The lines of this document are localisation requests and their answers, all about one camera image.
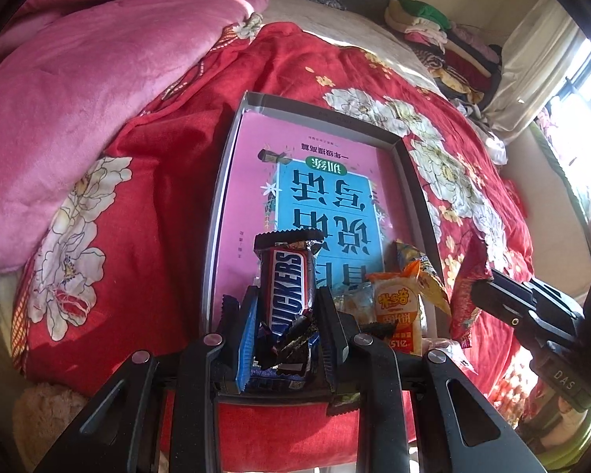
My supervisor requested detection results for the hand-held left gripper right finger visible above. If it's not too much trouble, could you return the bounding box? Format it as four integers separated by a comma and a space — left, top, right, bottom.
318, 286, 547, 473

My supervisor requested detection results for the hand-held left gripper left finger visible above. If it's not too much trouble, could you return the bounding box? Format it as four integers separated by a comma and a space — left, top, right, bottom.
34, 286, 262, 473

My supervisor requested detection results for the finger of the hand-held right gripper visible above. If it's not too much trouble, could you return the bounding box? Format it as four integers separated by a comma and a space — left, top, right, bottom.
470, 268, 540, 353
529, 277, 588, 341

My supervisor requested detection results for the red snack packet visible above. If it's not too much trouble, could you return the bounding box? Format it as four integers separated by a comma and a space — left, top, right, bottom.
450, 241, 493, 350

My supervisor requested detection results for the blue snack packet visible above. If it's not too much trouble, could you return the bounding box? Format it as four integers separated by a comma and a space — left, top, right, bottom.
236, 335, 326, 395

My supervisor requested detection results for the clear yellow cake packet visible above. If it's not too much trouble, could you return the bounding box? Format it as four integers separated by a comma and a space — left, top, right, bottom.
332, 288, 380, 328

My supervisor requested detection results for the brown chocolate bar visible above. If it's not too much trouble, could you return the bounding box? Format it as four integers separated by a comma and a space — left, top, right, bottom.
253, 229, 323, 375

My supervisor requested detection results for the orange yellow snack packet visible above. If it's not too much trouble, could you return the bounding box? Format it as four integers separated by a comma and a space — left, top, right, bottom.
364, 261, 422, 358

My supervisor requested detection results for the grey shallow box tray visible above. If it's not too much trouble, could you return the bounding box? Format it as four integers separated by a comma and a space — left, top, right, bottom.
199, 90, 446, 407

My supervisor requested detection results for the red floral blanket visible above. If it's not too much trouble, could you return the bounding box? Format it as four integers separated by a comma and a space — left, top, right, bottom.
10, 22, 537, 454

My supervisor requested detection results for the green windowsill cover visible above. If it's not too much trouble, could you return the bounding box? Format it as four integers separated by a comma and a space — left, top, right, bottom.
529, 123, 591, 237

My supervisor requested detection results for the pink and blue book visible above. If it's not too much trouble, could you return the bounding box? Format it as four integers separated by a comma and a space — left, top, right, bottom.
212, 111, 414, 316

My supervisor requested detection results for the white cloth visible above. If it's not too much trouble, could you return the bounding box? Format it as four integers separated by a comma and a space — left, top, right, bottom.
473, 108, 510, 166

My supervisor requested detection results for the window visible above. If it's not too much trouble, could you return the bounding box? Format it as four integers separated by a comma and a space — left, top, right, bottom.
537, 24, 591, 218

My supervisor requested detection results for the cream curtain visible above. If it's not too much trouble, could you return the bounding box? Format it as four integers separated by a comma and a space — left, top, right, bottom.
483, 0, 584, 131

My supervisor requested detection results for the stack of folded clothes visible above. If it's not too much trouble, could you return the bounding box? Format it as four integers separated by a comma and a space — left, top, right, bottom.
384, 0, 503, 109

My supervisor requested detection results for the beige bedsheet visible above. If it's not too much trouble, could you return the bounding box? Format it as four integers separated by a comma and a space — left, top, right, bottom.
261, 0, 444, 94

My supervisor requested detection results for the pink quilt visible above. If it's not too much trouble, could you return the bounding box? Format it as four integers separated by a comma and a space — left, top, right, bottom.
0, 0, 271, 277

